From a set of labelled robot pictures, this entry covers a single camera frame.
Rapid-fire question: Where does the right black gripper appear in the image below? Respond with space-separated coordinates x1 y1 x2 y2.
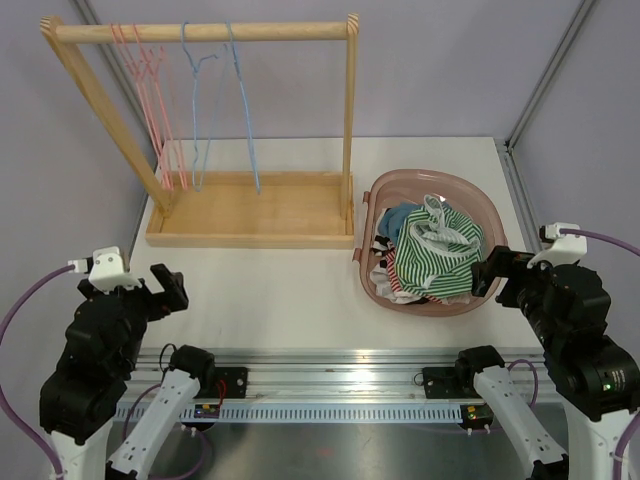
471 243 565 348

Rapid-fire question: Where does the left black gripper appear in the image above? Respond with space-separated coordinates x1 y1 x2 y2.
81 262 187 374

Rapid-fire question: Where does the green white striped tank top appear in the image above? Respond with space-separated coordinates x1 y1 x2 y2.
394 195 485 300

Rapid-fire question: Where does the red white striped tank top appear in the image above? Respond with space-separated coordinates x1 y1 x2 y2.
386 260 445 305

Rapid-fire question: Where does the blue tank top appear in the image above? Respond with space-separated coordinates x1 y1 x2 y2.
376 203 419 245

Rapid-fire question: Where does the black white striped tank top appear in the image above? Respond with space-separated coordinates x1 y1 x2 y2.
369 232 397 303

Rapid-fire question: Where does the blue hanger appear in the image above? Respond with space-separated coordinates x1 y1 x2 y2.
225 21 261 195
180 21 228 193

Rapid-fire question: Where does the pink hanger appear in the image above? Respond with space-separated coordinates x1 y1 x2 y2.
110 24 187 190
109 24 173 190
132 25 189 190

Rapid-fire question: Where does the mauve tank top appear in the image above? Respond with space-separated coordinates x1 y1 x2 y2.
439 293 473 306

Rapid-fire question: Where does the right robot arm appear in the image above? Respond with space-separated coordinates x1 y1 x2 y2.
453 246 639 479

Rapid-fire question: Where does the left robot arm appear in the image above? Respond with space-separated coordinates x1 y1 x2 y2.
39 264 216 479

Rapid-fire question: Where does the pink plastic basin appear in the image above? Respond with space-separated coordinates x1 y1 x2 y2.
353 169 508 317

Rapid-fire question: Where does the wooden clothes rack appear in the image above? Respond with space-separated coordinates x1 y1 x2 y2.
40 13 359 249

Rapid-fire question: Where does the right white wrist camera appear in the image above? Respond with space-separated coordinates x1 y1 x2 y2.
527 222 587 269

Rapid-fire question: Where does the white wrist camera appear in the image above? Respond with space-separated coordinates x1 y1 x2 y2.
67 246 142 293
527 222 587 269

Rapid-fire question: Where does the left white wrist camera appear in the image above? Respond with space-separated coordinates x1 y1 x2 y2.
67 246 142 293

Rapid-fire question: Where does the aluminium mounting rail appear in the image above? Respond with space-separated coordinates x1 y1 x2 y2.
122 347 559 405

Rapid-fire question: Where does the white slotted cable duct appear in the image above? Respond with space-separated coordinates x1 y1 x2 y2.
180 404 462 424

